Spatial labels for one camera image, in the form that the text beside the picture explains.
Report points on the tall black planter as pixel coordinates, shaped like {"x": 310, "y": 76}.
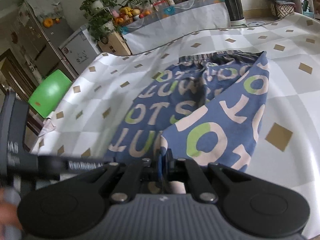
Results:
{"x": 231, "y": 5}

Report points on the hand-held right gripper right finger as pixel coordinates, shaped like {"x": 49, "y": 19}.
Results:
{"x": 170, "y": 162}

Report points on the person's left hand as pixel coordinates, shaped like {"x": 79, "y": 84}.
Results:
{"x": 7, "y": 215}

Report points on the green potted plant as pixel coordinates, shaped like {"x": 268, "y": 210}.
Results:
{"x": 100, "y": 12}

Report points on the grey refrigerator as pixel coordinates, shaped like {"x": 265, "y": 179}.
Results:
{"x": 37, "y": 45}

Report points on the folded printed paper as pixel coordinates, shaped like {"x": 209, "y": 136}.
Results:
{"x": 47, "y": 127}

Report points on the blue letter-print pants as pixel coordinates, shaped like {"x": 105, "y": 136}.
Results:
{"x": 200, "y": 100}

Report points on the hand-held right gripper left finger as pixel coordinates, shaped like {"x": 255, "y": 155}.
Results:
{"x": 160, "y": 166}

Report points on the round pale blue disc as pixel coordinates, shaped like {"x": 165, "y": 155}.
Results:
{"x": 256, "y": 23}

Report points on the basket of fruit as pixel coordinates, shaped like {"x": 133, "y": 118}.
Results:
{"x": 130, "y": 15}

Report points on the white chest freezer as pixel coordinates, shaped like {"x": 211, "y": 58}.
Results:
{"x": 80, "y": 52}

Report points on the green plastic chair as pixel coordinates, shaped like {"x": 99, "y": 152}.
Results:
{"x": 50, "y": 92}

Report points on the cloth-covered side table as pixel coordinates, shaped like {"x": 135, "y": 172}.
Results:
{"x": 180, "y": 20}

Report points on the brown cardboard box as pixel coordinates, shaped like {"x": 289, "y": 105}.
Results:
{"x": 115, "y": 45}

